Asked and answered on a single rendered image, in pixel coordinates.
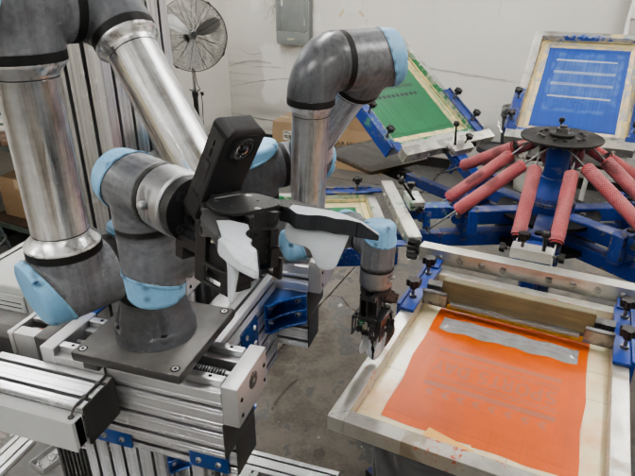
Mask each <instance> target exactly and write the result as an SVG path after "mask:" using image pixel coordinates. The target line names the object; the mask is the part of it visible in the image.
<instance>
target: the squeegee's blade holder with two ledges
mask: <svg viewBox="0 0 635 476"><path fill-rule="evenodd" d="M450 307H453V308H457V309H460V310H464V311H469V312H473V313H477V314H481V315H487V316H491V317H495V318H499V319H503V320H507V321H511V322H515V323H519V324H523V325H526V326H530V327H534V328H538V329H542V330H547V331H550V332H557V333H561V334H565V335H569V336H572V337H576V338H579V334H580V332H577V331H570V330H565V329H562V328H558V327H554V326H550V325H546V324H541V323H538V322H534V321H530V320H526V319H522V318H518V317H514V316H510V315H506V314H499V313H495V312H491V311H487V310H483V309H479V308H475V307H471V306H467V305H463V304H459V303H455V302H451V303H450Z"/></svg>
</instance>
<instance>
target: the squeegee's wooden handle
mask: <svg viewBox="0 0 635 476"><path fill-rule="evenodd" d="M442 293H447V295H448V297H447V304H450V303H451V302H455V303H459V304H463V305H467V306H471V307H475V308H479V309H483V310H487V311H491V312H495V313H499V314H503V315H510V316H514V317H518V318H522V319H526V320H530V321H534V322H538V323H541V324H546V325H550V326H554V327H558V328H562V329H565V330H570V331H574V332H580V334H579V336H584V332H585V328H586V326H588V327H592V328H594V325H595V321H596V318H597V310H595V309H590V308H586V307H581V306H577V305H573V304H569V303H564V302H560V301H555V300H552V299H547V298H543V297H535V296H531V295H527V294H523V293H518V292H514V291H509V290H506V289H501V288H497V287H492V286H488V285H484V284H480V283H475V282H471V281H466V280H459V279H455V278H450V277H445V278H444V280H443V284H442Z"/></svg>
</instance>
